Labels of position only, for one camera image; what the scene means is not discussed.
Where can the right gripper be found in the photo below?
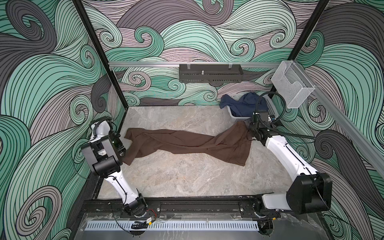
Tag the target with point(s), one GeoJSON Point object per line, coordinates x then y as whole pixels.
{"type": "Point", "coordinates": [248, 122]}

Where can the brown trousers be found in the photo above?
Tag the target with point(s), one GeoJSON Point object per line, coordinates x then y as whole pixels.
{"type": "Point", "coordinates": [231, 146]}

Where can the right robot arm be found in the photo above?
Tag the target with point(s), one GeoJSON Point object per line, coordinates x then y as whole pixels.
{"type": "Point", "coordinates": [310, 191]}

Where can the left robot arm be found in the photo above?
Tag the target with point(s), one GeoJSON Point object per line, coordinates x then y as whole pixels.
{"type": "Point", "coordinates": [104, 154]}

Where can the navy blue trousers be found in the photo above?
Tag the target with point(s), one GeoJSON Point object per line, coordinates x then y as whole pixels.
{"type": "Point", "coordinates": [245, 106]}

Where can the white plastic laundry basket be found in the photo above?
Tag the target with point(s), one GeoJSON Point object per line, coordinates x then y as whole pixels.
{"type": "Point", "coordinates": [272, 109]}

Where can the clear plastic wall bin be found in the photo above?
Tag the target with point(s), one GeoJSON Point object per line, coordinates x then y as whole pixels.
{"type": "Point", "coordinates": [293, 83]}

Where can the aluminium rail right wall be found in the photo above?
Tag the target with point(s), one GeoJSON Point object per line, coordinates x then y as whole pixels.
{"type": "Point", "coordinates": [373, 156]}

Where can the aluminium rail wall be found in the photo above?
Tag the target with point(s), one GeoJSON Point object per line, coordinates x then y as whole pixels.
{"type": "Point", "coordinates": [373, 156]}
{"type": "Point", "coordinates": [166, 64]}

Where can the black perforated wall tray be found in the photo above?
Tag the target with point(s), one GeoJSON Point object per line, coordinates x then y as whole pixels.
{"type": "Point", "coordinates": [210, 74]}

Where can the aluminium rail back wall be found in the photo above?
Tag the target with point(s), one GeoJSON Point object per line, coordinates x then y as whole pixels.
{"type": "Point", "coordinates": [166, 64]}

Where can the white slotted cable duct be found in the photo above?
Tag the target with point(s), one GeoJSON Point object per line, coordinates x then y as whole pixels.
{"type": "Point", "coordinates": [176, 226]}

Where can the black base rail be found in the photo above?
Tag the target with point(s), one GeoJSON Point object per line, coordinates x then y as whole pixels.
{"type": "Point", "coordinates": [248, 206]}

